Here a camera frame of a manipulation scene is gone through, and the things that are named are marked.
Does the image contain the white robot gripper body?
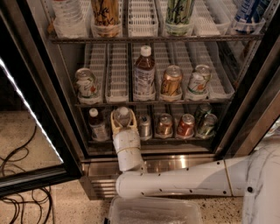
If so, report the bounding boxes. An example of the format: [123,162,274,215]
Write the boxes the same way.
[113,129,143,172]

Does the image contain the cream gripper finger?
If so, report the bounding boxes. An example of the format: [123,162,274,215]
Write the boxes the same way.
[110,110,123,135]
[128,109,137,130]

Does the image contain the clear water bottle white cap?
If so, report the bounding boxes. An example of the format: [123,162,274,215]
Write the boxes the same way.
[114,107,131,128]

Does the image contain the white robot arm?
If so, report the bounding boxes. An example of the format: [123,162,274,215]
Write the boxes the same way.
[110,108,280,224]

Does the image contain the silver can bottom shelf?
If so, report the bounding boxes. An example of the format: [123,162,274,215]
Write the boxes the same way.
[138,115,152,140]

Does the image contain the brown tea bottle bottom shelf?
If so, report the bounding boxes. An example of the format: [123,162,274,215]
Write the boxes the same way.
[88,108,109,142]

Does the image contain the brown tea bottle shelf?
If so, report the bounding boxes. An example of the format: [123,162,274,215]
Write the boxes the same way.
[133,45,156,101]
[88,108,109,142]

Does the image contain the gold can bottom shelf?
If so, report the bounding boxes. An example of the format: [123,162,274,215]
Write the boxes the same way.
[156,113,173,138]

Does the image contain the brown tea bottle middle shelf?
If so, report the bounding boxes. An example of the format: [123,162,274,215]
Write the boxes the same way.
[133,45,156,101]

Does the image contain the gold can middle shelf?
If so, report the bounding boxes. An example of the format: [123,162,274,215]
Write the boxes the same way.
[160,65,183,102]

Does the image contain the red can bottom shelf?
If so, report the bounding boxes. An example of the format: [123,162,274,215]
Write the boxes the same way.
[176,114,195,139]

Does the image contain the empty white tray middle shelf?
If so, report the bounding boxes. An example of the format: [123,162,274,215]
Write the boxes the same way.
[105,44,129,103]

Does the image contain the green can rear bottom shelf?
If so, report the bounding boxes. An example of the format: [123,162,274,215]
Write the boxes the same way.
[194,103,212,123]

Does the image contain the open fridge glass door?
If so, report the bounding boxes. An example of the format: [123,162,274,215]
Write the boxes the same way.
[0,1,82,197]

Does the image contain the green can front bottom shelf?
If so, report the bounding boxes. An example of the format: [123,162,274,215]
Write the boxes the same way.
[196,114,218,139]

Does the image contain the stainless steel fridge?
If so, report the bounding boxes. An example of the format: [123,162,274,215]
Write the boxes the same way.
[5,0,280,200]

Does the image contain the gold tall can top shelf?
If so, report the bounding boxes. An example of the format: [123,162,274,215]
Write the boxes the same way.
[91,0,120,38]

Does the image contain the green tall can top shelf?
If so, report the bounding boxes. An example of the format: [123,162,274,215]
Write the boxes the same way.
[165,0,194,36]

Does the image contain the clear water bottle top shelf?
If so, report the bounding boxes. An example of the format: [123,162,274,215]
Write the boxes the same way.
[52,0,88,39]

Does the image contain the blue white can top shelf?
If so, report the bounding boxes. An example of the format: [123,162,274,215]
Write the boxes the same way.
[232,0,271,34]

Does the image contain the white green can middle left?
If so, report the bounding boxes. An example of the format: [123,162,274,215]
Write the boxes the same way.
[75,67,100,105]

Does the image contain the clear plastic bin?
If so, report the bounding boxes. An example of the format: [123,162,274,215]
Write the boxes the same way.
[108,197,203,224]

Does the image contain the white orange can middle right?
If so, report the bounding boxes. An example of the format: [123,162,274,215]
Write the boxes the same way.
[186,64,212,101]

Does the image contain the black cables on floor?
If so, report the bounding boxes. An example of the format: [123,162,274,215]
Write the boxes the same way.
[0,122,56,224]

